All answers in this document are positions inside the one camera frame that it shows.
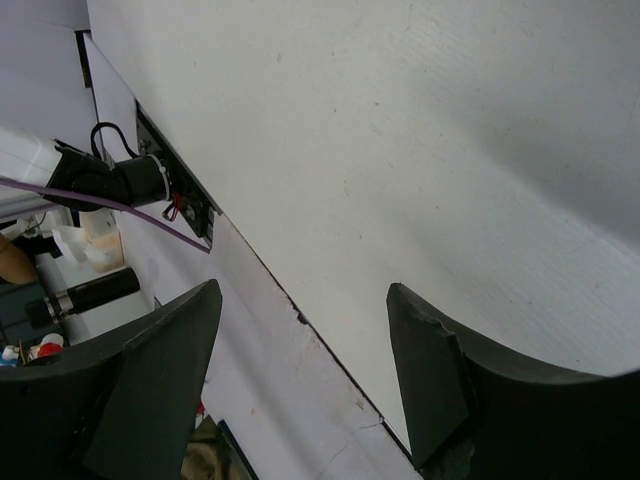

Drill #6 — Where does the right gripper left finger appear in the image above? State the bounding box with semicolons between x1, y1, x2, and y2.
1;280;222;479

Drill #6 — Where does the black cylinder tool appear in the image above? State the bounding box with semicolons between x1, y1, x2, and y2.
24;268;140;329

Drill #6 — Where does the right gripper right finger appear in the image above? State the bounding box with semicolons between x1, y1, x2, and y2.
386;283;639;479

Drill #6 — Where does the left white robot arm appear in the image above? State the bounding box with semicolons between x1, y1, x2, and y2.
1;122;172;211

